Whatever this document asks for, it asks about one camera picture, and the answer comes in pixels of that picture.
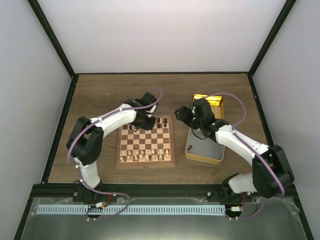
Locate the black enclosure frame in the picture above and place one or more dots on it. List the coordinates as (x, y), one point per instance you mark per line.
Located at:
(41, 17)

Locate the light blue slotted cable duct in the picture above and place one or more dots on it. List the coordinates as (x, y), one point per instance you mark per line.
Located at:
(204, 210)

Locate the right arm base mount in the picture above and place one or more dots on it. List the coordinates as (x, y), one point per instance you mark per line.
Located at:
(224, 192)

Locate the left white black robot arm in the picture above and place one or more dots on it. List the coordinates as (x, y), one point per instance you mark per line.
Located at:
(86, 139)

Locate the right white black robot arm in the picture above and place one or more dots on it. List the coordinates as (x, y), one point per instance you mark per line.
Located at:
(271, 171)

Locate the row of white chess pieces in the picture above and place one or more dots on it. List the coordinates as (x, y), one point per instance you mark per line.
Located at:
(146, 155)

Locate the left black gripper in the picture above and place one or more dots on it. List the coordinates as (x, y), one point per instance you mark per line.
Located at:
(149, 126)

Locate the black aluminium front rail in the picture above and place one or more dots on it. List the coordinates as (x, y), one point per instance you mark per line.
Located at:
(59, 190)

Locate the gold tin lid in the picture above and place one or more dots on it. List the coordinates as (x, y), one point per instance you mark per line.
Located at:
(216, 103)

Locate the gold tin box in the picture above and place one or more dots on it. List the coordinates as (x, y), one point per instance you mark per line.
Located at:
(204, 149)

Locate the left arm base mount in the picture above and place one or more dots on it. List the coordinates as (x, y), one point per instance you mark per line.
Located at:
(87, 196)

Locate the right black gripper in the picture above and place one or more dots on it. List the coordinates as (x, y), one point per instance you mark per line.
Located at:
(184, 115)

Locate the wooden chess board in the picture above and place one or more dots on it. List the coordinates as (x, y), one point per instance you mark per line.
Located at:
(140, 139)

